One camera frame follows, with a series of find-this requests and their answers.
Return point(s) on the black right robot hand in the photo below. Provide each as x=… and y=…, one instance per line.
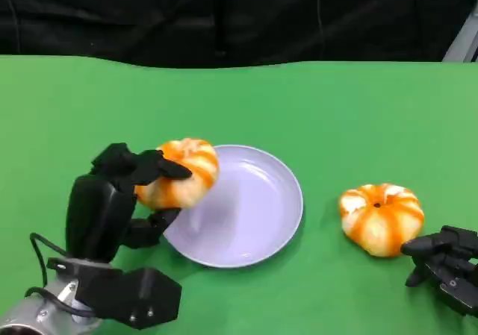
x=448, y=268

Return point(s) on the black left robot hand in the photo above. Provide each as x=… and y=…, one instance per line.
x=97, y=215

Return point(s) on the orange and white bread roll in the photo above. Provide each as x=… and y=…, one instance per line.
x=183, y=178
x=381, y=219

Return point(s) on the lilac plate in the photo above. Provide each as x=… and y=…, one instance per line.
x=254, y=208

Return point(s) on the green table cloth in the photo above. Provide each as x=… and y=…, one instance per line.
x=239, y=107

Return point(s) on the black backdrop curtain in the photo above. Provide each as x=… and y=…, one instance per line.
x=149, y=14

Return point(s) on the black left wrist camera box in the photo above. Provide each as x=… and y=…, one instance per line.
x=127, y=294

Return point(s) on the grey metal frame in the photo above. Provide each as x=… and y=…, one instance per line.
x=463, y=40

